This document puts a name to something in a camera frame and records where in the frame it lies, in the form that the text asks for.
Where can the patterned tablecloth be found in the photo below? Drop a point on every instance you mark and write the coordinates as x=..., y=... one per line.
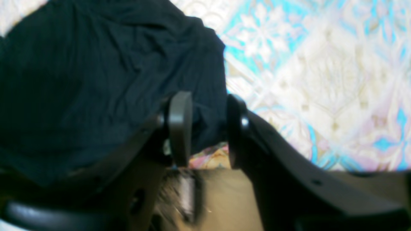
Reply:
x=331, y=76

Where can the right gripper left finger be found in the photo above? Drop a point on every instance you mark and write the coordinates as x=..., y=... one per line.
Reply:
x=118, y=193

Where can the black t-shirt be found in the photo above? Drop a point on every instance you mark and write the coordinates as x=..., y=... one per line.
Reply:
x=78, y=77

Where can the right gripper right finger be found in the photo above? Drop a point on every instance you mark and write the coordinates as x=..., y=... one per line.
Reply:
x=292, y=193

